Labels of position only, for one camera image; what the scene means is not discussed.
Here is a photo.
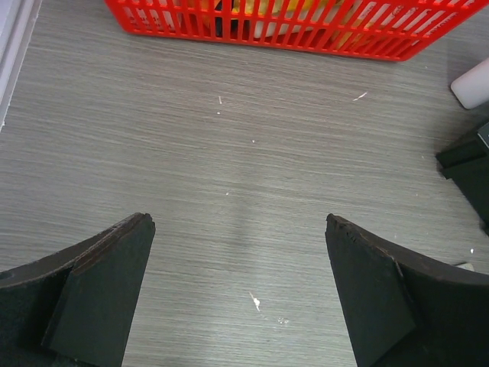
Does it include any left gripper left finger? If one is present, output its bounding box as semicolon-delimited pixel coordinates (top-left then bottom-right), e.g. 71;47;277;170
1;213;156;366

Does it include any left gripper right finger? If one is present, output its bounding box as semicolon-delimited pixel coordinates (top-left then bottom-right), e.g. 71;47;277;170
325;214;488;366

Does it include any black compartment organizer tray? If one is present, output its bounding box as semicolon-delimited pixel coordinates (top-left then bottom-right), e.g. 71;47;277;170
436;122;488;234

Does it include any white bottle grey cap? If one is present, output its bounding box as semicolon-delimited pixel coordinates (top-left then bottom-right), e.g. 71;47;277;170
450;59;489;109

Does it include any red plastic shopping basket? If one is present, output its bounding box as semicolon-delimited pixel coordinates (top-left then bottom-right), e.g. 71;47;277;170
106;0;488;62

